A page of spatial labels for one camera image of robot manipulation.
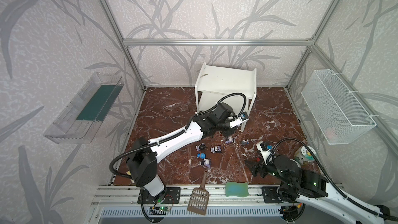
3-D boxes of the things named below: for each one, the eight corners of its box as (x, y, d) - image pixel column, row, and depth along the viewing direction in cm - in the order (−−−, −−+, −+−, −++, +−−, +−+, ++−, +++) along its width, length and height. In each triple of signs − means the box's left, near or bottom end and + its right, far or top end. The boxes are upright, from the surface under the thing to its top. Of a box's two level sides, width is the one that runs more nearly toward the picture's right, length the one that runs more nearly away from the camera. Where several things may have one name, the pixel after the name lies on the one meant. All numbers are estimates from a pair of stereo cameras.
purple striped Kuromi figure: (199, 168, 83) (199, 166, 82) (200, 159, 87) (199, 157, 85) (210, 168, 83) (210, 166, 82) (210, 159, 87) (210, 157, 85)
